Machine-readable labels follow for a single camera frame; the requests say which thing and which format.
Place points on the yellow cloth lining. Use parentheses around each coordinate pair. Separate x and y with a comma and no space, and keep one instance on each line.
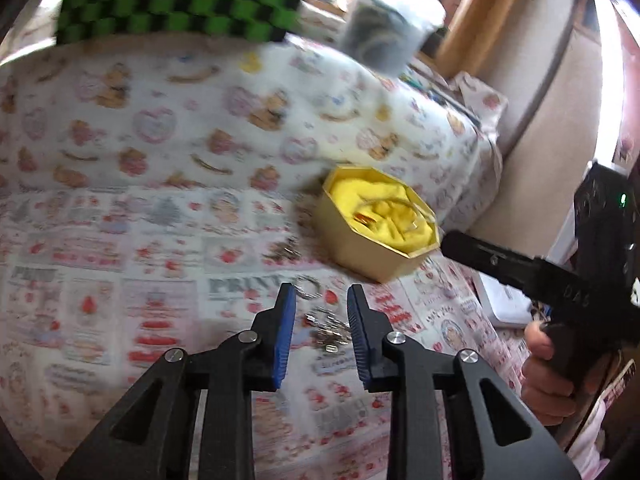
(360,192)

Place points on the orange pendant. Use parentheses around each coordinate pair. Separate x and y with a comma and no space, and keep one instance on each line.
(364,219)

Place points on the pale thin loop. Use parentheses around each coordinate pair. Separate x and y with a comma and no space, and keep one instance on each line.
(295,287)

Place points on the gold octagonal box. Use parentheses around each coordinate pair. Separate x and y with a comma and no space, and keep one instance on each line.
(360,255)

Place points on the green lighter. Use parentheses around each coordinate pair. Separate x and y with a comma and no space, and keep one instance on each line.
(422,85)

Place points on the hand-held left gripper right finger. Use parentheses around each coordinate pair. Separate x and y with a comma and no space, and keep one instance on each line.
(357,335)

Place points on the gold charm brooch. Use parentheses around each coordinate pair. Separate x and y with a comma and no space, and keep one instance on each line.
(282,252)

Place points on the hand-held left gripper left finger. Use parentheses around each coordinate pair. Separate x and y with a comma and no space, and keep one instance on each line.
(284,335)

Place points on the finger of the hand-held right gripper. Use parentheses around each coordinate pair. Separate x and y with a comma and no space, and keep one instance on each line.
(490,260)

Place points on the wooden window frame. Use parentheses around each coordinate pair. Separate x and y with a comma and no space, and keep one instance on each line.
(480,15)

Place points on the bear printed cloth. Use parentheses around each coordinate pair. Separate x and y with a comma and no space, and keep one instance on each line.
(150,110)

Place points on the strawberry printed cloth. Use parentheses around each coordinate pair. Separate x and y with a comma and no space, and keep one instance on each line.
(125,285)

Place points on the white power strip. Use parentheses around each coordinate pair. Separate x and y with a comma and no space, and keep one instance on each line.
(500,305)

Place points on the translucent plastic tub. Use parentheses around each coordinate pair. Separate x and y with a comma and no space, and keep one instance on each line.
(385,25)

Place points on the silver gold jewelry piece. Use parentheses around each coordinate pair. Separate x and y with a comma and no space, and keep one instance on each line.
(327,332)

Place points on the person's right hand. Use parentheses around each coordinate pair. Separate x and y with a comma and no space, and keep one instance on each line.
(542,385)

